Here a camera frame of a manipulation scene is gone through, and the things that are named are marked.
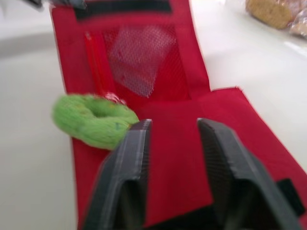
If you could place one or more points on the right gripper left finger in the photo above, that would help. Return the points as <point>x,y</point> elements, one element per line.
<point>124,172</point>

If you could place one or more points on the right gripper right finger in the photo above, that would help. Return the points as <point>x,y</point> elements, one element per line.
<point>239,172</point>

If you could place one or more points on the red mesh pouch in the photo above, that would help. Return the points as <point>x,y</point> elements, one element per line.
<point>177,107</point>

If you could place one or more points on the clear bag of brown snacks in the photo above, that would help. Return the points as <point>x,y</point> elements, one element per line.
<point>278,14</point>

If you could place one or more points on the white pack in mesh pocket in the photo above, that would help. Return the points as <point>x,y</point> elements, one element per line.
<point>139,60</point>

